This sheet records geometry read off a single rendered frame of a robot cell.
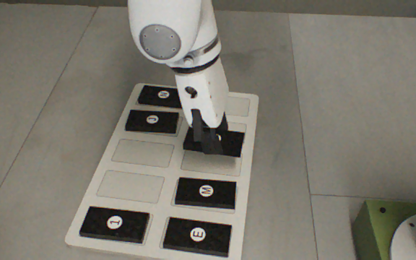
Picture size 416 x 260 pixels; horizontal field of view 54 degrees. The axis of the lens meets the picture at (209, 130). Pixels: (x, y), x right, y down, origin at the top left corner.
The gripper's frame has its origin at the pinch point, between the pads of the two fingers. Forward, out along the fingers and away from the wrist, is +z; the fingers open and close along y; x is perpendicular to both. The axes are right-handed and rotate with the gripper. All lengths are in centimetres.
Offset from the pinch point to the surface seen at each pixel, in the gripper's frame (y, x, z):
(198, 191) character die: -7.7, 2.5, 5.8
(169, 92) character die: 16.4, 13.8, 3.4
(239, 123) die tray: 10.8, -1.3, 7.8
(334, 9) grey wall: 179, -21, 73
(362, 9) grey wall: 180, -36, 76
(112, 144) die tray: 0.6, 20.8, 3.0
